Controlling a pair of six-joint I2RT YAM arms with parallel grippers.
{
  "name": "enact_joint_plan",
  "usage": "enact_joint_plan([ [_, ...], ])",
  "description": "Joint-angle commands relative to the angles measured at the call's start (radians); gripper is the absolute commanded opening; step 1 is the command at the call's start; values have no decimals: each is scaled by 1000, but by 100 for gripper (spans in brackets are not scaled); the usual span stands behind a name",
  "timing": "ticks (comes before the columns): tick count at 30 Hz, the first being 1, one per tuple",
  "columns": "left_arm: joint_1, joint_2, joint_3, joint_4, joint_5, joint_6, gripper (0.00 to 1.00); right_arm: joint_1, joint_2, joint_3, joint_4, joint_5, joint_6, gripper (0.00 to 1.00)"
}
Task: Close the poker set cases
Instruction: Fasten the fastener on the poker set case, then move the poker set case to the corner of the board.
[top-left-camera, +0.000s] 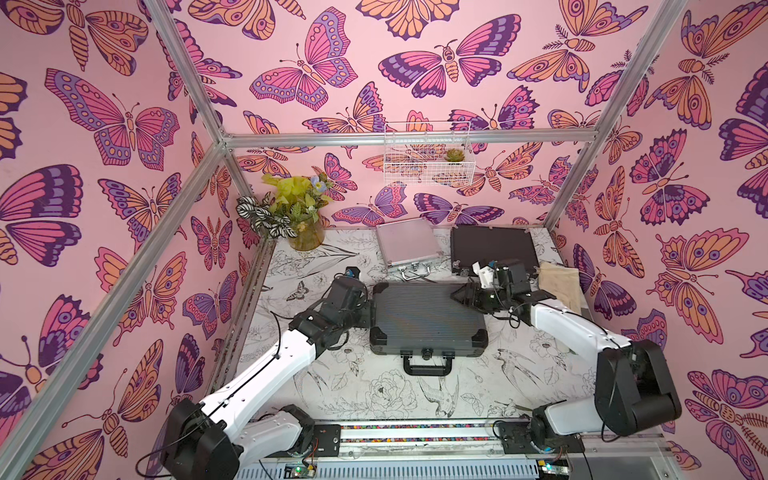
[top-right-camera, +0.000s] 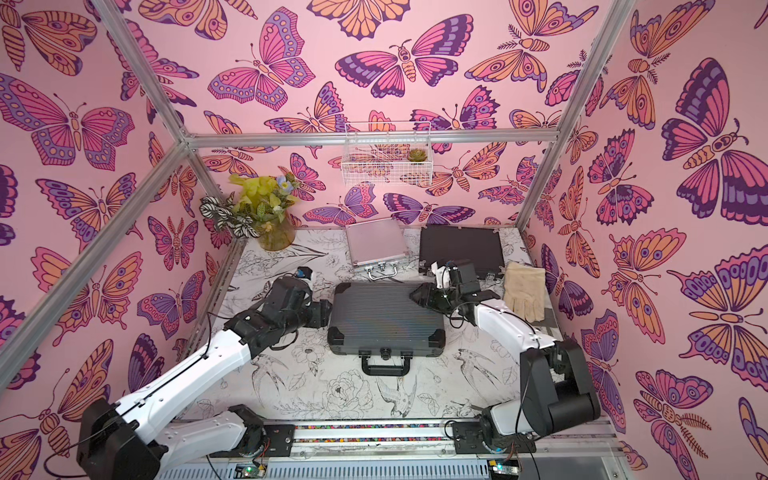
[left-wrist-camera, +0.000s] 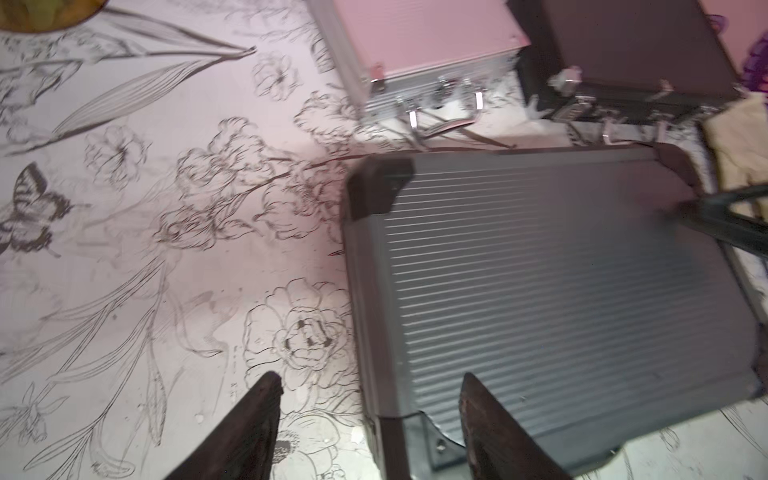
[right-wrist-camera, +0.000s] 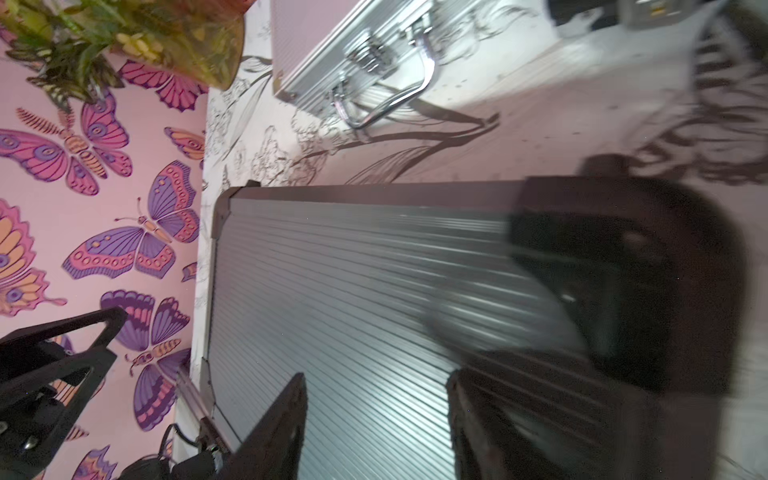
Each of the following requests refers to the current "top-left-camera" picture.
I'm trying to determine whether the black aluminium poker case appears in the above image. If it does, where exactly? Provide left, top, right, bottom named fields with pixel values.
left=450, top=225, right=539, bottom=276

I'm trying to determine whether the large black poker case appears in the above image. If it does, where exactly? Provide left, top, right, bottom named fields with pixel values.
left=369, top=282, right=489, bottom=377

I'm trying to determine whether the small silver poker case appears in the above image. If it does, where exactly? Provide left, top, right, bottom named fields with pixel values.
left=375, top=218, right=442, bottom=281

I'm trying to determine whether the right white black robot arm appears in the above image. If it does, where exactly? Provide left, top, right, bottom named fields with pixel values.
left=450, top=262, right=682, bottom=440

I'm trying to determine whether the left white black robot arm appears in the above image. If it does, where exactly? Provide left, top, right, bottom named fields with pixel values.
left=147, top=267, right=369, bottom=479

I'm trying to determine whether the cream work glove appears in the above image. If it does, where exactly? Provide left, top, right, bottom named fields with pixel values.
left=538, top=262, right=585, bottom=314

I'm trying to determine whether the yellow glass vase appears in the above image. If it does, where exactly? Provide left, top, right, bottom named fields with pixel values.
left=288, top=219, right=325, bottom=251

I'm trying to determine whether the striped leaf plant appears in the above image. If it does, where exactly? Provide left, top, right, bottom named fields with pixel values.
left=236, top=193, right=297, bottom=239

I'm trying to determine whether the green artificial plant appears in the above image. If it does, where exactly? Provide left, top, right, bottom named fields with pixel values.
left=262, top=174, right=334, bottom=224

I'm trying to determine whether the small green succulent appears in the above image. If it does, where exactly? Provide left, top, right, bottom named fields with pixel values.
left=444, top=148, right=466, bottom=163

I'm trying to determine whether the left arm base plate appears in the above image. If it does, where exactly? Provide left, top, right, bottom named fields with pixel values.
left=280, top=424, right=341, bottom=459

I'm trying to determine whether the aluminium front rail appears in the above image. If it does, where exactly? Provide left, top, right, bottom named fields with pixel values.
left=232, top=419, right=686, bottom=479

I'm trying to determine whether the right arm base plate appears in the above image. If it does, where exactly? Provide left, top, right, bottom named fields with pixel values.
left=492, top=407, right=585, bottom=454

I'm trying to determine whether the white wire basket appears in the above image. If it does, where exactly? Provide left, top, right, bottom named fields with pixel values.
left=380, top=122, right=476, bottom=189

